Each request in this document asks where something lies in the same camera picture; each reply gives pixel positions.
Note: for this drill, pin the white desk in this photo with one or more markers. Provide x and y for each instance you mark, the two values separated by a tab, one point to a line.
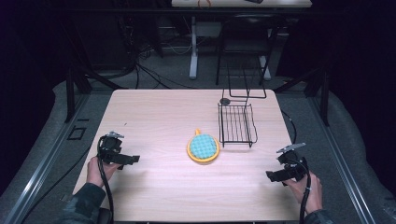
193	46

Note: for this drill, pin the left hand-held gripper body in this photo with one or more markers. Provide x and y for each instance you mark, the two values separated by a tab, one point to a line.
110	148

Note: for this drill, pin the person's left hand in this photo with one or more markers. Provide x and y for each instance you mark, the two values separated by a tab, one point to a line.
96	172

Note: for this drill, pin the aluminium rail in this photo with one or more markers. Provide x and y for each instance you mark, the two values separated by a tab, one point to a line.
40	168
345	168

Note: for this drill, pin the yellow round scrubber blue pad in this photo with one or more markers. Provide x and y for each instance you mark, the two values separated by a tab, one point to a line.
203	147

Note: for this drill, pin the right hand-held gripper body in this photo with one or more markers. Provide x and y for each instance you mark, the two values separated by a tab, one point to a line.
293	165

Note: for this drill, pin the person's right hand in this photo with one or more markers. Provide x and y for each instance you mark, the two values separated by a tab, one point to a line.
311	193

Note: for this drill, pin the black chair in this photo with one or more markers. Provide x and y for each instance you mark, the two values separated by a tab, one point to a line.
246	34

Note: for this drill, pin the black metal stand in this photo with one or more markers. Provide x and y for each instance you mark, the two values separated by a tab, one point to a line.
71	93
323	93

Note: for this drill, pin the black round disc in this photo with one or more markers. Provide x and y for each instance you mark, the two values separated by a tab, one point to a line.
224	101

